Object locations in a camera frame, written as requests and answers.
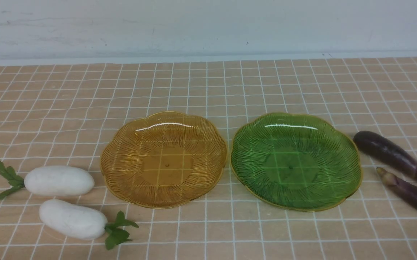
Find amber plastic plate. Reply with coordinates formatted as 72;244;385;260
100;111;228;209

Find white radish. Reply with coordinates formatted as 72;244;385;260
39;199;139;250
0;161;95;200

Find green plastic plate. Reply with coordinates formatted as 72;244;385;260
230;112;363;212

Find purple eggplant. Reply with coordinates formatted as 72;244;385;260
352;130;417;181
376;167;417;210

